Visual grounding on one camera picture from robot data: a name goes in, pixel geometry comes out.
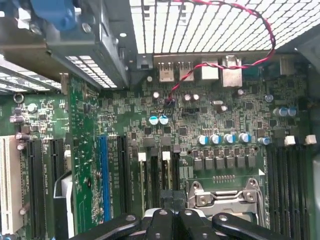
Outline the CPU socket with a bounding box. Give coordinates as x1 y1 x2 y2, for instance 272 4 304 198
184 178 267 240

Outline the blue expansion slot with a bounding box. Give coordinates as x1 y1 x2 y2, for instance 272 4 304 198
98 135 111 223

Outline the black rear port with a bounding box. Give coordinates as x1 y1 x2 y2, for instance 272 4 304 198
136 54 154 71

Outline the blue case latch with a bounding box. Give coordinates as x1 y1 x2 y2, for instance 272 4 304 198
29 0 79 33

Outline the large metal rear port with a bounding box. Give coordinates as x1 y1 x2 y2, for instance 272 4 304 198
221 55 243 88

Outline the white expansion slot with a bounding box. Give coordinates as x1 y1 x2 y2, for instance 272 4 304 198
0 134 21 236

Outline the red black twisted wire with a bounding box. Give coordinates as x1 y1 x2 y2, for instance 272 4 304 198
163 0 277 106

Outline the metal USB port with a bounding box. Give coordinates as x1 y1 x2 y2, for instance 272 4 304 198
178 61 195 83
158 61 175 83

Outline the black PC case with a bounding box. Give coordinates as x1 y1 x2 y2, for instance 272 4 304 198
0 0 320 240

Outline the locking lever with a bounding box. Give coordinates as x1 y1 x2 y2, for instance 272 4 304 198
209 189 241 196

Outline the metal socket cover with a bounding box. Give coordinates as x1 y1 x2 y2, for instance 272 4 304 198
188 181 263 226

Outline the black expansion slot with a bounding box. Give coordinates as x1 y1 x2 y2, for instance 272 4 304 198
116 135 133 215
49 138 66 176
26 139 45 240

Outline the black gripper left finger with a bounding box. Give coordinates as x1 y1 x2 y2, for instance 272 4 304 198
68 190 175 240

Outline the RAM slot with white clips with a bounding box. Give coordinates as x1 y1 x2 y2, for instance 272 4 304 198
299 134 317 240
137 151 148 216
276 134 296 236
161 151 173 193

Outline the green motherboard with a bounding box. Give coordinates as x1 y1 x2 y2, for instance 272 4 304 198
0 72 313 240

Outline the pale network port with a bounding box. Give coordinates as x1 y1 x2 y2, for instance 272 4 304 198
200 58 220 81

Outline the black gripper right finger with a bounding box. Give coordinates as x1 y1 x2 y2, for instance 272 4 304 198
173 191 293 240

